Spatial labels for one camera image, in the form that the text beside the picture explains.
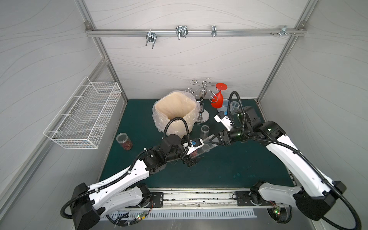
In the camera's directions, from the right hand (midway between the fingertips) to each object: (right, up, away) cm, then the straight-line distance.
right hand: (212, 139), depth 66 cm
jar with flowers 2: (-2, -1, -3) cm, 4 cm away
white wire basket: (-64, +8, +2) cm, 64 cm away
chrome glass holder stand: (0, +10, +42) cm, 43 cm away
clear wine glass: (+24, +17, +41) cm, 51 cm away
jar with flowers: (-50, -4, +18) cm, 54 cm away
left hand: (-7, -5, +3) cm, 9 cm away
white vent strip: (-13, -38, +4) cm, 40 cm away
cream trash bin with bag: (-19, +18, +25) cm, 36 cm away
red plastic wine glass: (+6, +20, +19) cm, 28 cm away
